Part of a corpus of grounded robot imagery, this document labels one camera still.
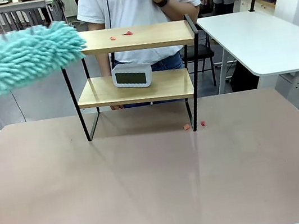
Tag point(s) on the large white table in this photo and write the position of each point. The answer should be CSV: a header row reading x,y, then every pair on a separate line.
x,y
257,38

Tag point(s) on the two-tier wood metal shelf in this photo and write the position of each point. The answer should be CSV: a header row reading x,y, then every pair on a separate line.
x,y
140,38

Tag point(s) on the white frame workbench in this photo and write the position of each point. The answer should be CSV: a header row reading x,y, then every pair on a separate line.
x,y
21,5

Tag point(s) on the person's right forearm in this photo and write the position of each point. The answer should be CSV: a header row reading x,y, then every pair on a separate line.
x,y
104,66

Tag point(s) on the person's left forearm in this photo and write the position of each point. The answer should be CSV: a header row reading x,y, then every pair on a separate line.
x,y
181,10

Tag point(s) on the orange paper scrap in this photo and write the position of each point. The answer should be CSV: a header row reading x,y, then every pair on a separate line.
x,y
113,38
187,127

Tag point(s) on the white digital alarm clock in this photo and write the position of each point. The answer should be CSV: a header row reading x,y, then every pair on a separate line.
x,y
132,77

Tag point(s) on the black folding chair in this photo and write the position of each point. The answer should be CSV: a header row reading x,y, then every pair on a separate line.
x,y
202,51

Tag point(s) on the person's right hand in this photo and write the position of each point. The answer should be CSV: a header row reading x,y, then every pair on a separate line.
x,y
117,107

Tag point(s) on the teal chenille duster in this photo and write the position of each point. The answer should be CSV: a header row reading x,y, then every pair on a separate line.
x,y
21,58

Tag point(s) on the person in white shirt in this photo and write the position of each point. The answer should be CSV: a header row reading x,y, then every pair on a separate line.
x,y
126,4

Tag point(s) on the red paper scrap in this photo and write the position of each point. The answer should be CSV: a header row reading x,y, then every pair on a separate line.
x,y
203,123
127,32

